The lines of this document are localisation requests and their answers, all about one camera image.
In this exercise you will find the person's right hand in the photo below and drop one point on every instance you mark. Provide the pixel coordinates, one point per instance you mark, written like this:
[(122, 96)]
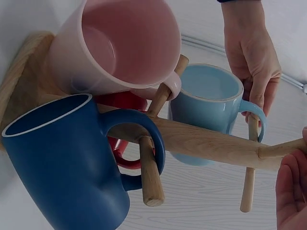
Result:
[(292, 191)]

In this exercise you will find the person's left hand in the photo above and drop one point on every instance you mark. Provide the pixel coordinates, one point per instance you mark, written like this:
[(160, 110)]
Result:
[(249, 43)]

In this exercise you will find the person's left fingers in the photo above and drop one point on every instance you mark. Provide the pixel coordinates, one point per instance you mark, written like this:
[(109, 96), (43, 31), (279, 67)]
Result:
[(262, 88)]

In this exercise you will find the light blue ceramic mug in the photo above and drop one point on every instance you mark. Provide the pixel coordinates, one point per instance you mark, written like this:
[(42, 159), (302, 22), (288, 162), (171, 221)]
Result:
[(199, 115)]

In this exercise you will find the wooden mug tree stand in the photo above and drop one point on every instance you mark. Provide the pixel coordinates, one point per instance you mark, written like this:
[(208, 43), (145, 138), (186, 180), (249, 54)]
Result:
[(204, 143)]

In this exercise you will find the black wrist band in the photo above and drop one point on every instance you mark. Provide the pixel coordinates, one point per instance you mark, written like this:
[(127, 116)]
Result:
[(239, 1)]

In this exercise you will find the red ceramic mug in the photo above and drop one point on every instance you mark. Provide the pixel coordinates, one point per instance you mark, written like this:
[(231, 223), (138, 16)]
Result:
[(127, 100)]

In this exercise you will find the pink ceramic mug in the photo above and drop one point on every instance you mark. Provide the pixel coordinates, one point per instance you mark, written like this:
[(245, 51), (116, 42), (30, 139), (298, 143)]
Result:
[(134, 40)]

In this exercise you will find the dark blue ceramic mug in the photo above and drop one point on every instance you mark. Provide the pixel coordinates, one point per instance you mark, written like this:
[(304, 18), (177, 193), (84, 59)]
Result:
[(60, 167)]

